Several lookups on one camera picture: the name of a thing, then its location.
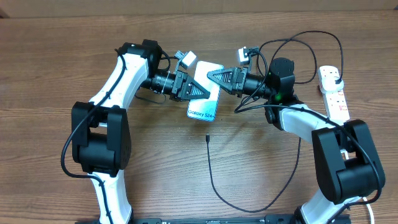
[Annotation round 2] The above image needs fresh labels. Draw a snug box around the black USB charging cable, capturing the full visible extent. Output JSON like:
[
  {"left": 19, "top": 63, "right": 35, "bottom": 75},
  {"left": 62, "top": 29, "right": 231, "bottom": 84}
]
[{"left": 205, "top": 30, "right": 345, "bottom": 214}]

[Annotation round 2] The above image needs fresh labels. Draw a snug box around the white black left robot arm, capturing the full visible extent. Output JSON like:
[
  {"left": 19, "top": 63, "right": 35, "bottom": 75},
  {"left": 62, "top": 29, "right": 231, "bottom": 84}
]
[{"left": 60, "top": 39, "right": 210, "bottom": 223}]

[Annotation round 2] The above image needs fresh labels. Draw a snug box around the blue Galaxy S24 smartphone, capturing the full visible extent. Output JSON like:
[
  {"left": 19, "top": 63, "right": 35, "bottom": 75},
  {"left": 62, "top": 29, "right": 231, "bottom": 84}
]
[{"left": 187, "top": 61, "right": 224, "bottom": 122}]

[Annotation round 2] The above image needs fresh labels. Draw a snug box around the white charger plug adapter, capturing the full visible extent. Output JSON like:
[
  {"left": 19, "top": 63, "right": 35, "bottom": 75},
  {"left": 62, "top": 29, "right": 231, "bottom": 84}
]
[{"left": 319, "top": 76, "right": 345, "bottom": 93}]

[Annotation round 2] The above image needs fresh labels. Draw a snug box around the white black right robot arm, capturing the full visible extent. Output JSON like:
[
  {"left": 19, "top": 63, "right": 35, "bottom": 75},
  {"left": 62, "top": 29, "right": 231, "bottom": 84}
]
[{"left": 207, "top": 58, "right": 386, "bottom": 223}]

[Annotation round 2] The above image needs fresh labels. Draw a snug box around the white extension strip cord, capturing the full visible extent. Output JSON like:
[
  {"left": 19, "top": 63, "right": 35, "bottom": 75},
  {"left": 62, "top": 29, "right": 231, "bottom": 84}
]
[{"left": 340, "top": 149, "right": 376, "bottom": 224}]

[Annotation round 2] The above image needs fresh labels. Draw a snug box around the white power extension strip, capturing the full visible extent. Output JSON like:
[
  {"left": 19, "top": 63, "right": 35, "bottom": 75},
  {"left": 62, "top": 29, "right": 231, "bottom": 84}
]
[{"left": 318, "top": 65, "right": 350, "bottom": 122}]

